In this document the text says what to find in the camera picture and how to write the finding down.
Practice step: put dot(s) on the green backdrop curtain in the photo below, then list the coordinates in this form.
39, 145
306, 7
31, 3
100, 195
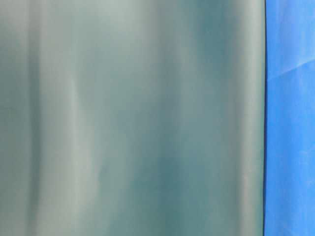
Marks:
132, 117

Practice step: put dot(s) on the blue table cloth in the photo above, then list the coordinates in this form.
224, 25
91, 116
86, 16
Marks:
290, 118

